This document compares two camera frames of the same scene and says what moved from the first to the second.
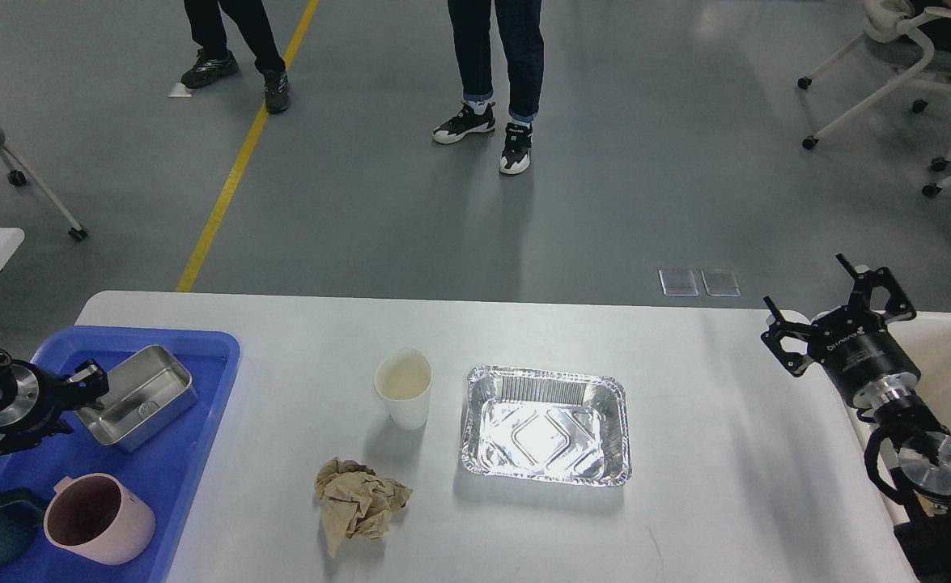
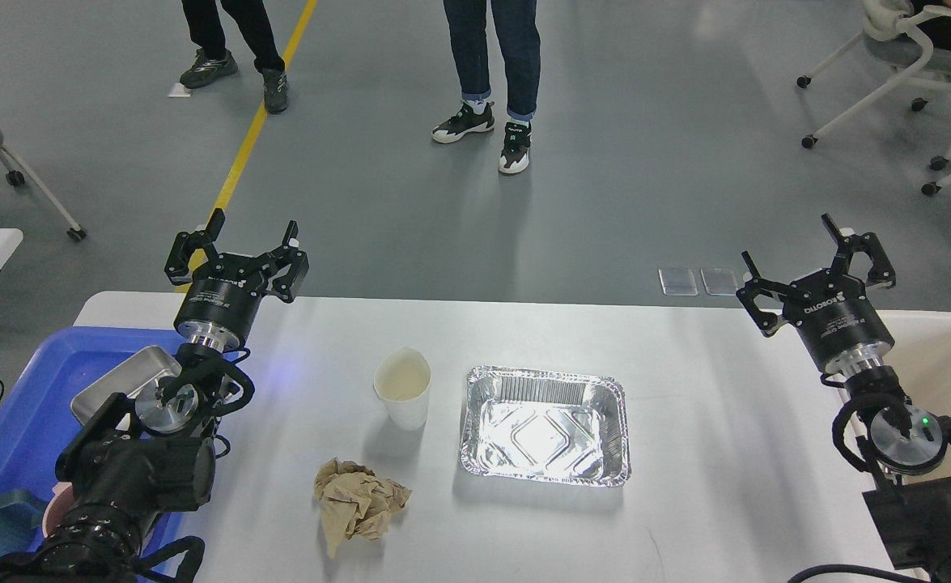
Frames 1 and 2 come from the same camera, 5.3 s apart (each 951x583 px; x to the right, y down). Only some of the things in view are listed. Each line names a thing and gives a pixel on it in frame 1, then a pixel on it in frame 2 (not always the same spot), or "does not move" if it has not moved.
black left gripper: (30, 408) -> (224, 295)
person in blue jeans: (521, 26) does not move
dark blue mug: (6, 531) does not move
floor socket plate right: (720, 282) does not move
